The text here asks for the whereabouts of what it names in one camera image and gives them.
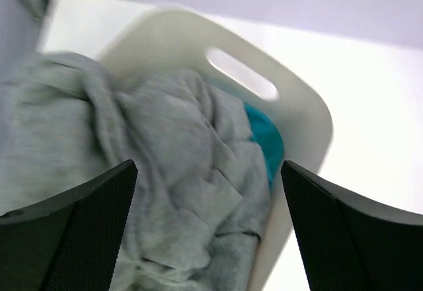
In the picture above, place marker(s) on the teal cloth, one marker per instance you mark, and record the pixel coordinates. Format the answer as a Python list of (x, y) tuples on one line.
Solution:
[(268, 137)]

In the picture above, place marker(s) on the grey t shirt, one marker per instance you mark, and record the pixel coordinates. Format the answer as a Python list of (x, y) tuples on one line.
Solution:
[(202, 195)]

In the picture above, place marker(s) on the white plastic bin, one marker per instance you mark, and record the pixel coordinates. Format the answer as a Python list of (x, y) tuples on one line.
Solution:
[(168, 38)]

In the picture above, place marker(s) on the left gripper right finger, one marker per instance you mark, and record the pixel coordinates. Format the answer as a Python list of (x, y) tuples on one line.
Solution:
[(348, 241)]

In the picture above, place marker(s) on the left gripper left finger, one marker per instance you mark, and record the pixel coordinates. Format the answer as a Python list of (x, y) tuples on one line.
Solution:
[(71, 240)]

